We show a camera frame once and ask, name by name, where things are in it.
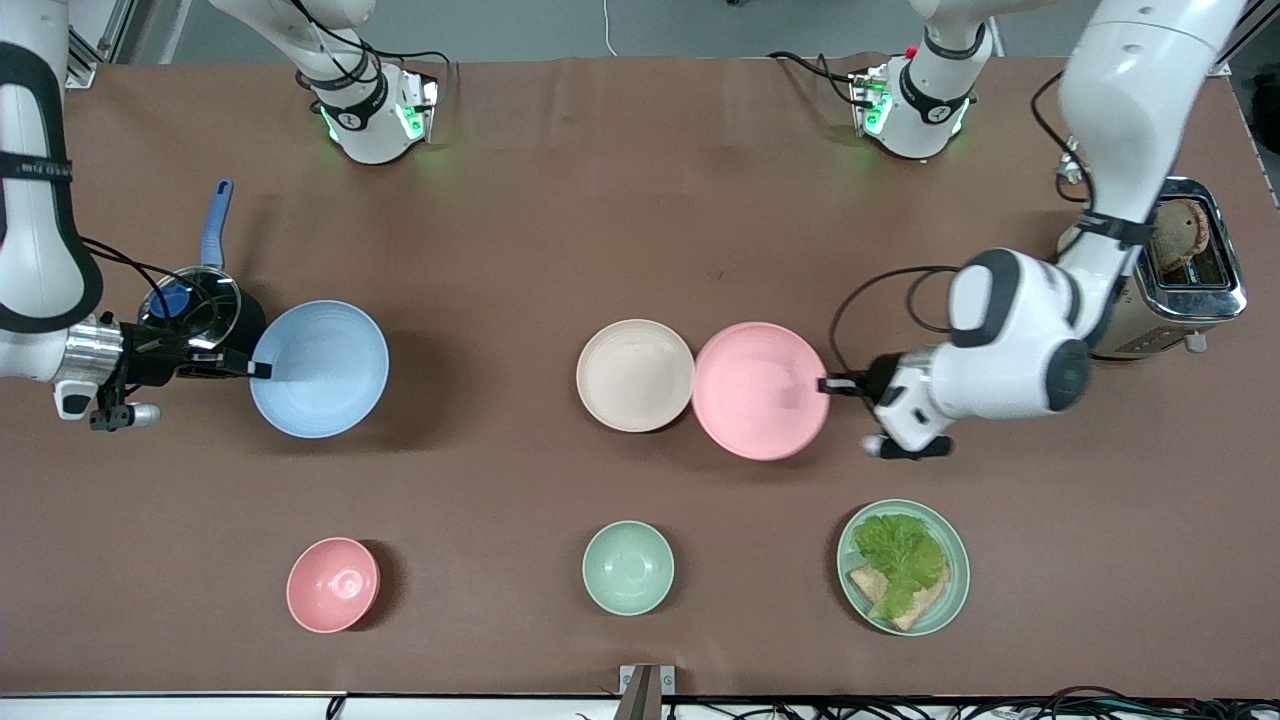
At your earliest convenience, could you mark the glass lid with blue knob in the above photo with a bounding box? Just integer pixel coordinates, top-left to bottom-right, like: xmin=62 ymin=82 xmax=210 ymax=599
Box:
xmin=139 ymin=266 xmax=244 ymax=351

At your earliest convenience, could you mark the black base cable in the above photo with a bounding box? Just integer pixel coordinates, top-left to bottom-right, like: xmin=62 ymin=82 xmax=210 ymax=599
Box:
xmin=285 ymin=0 xmax=456 ymax=101
xmin=768 ymin=50 xmax=863 ymax=107

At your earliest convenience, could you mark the white table edge strip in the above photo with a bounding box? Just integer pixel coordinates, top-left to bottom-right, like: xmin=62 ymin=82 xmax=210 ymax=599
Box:
xmin=0 ymin=691 xmax=1280 ymax=720

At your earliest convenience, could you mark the black pot with blue handle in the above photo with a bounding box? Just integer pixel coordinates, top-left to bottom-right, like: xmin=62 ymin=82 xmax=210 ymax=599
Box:
xmin=137 ymin=178 xmax=269 ymax=381

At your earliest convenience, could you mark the metal table bracket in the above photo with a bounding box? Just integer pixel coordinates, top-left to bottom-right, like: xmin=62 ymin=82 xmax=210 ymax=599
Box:
xmin=619 ymin=664 xmax=676 ymax=720

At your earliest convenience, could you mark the beige chrome toaster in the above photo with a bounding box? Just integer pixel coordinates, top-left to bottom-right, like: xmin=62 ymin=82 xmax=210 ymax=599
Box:
xmin=1058 ymin=177 xmax=1249 ymax=361

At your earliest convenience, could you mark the brown table cover sheet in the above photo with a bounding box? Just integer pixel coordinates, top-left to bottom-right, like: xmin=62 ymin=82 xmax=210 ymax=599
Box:
xmin=0 ymin=55 xmax=1280 ymax=698

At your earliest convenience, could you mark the black cable bundle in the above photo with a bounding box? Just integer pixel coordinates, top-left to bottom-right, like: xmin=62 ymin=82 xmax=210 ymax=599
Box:
xmin=670 ymin=685 xmax=1280 ymax=720

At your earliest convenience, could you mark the brown bread slice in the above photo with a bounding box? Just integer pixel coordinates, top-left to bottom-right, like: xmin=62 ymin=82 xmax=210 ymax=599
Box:
xmin=848 ymin=562 xmax=951 ymax=633

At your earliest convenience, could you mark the beige plate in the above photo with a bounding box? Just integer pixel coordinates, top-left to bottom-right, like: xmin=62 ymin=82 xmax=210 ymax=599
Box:
xmin=576 ymin=319 xmax=696 ymax=434

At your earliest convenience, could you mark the toasted bread slice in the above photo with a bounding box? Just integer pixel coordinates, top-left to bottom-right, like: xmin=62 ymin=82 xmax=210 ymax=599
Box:
xmin=1152 ymin=198 xmax=1211 ymax=273

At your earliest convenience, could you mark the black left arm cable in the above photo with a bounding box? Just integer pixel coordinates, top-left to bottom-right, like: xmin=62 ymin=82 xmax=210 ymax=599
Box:
xmin=828 ymin=265 xmax=963 ymax=379

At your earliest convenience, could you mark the large light blue bowl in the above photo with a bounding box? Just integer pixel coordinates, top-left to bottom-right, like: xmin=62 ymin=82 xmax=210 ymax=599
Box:
xmin=249 ymin=300 xmax=390 ymax=439

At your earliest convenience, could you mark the green lettuce leaf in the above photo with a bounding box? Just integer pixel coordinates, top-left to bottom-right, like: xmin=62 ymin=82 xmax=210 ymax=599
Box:
xmin=853 ymin=513 xmax=949 ymax=621

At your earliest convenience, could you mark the green plate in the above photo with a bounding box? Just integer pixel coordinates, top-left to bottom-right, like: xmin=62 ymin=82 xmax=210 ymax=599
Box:
xmin=837 ymin=499 xmax=971 ymax=638

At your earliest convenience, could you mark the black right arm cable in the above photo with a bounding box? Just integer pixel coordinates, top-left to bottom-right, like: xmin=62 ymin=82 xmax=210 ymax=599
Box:
xmin=80 ymin=238 xmax=183 ymax=323

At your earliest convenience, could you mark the small green bowl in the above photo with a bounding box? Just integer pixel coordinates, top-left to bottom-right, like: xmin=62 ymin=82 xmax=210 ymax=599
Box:
xmin=582 ymin=520 xmax=675 ymax=616

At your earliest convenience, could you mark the aluminium frame profile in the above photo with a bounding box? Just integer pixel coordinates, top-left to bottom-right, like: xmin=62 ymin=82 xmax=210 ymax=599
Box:
xmin=1205 ymin=20 xmax=1263 ymax=77
xmin=65 ymin=0 xmax=138 ymax=89

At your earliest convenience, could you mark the small pink bowl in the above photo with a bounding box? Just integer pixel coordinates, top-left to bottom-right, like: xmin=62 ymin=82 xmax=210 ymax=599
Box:
xmin=286 ymin=537 xmax=381 ymax=634

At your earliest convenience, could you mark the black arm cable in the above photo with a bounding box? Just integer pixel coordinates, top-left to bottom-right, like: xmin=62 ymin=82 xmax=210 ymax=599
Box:
xmin=80 ymin=238 xmax=183 ymax=323
xmin=828 ymin=265 xmax=963 ymax=379

